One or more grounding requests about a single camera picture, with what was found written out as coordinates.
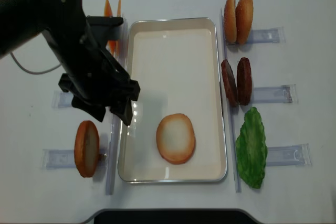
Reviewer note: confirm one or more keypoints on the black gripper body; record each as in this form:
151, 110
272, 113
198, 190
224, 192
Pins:
92, 73

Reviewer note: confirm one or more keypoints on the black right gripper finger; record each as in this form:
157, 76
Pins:
122, 109

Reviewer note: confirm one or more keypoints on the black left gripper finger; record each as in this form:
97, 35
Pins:
98, 112

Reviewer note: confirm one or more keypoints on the toasted bread slice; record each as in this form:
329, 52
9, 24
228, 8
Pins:
175, 138

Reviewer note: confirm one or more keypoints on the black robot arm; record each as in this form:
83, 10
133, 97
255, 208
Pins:
56, 20

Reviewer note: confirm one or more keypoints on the bread slice near pusher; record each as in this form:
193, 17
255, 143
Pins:
86, 149

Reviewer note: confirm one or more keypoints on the clear pusher track near tomato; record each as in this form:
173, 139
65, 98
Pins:
61, 100

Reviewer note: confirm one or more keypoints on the clear pusher track near bread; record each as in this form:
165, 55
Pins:
58, 159

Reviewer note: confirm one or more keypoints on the brown meat patty left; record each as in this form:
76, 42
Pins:
229, 83

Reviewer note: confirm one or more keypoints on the brown meat patty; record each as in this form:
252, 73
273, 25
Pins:
229, 83
244, 81

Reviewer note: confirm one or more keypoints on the brown meat patty right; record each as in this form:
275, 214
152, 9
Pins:
244, 81

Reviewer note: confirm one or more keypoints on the green lettuce leaf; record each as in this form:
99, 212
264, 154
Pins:
251, 149

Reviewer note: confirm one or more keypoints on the clear pusher track near patties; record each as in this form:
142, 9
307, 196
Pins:
280, 94

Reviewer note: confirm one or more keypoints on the clear pusher track near lettuce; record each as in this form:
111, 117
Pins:
295, 155

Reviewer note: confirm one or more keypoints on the white metal tray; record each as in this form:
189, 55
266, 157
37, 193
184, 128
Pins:
177, 67

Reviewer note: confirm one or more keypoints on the black base at bottom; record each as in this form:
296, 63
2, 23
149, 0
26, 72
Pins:
173, 216

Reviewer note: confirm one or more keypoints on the bun bottom half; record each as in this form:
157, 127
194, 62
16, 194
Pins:
230, 28

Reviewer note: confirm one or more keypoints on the sesame bun top half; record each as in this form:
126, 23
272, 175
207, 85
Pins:
244, 18

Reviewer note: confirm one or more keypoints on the clear pusher track near buns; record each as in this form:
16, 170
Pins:
271, 35

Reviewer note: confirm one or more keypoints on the clear left front rail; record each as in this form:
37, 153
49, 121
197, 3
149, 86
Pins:
116, 122

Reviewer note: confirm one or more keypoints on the clear rail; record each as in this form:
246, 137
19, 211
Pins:
232, 138
116, 122

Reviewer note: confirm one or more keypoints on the clear right front rail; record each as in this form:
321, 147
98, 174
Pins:
232, 138

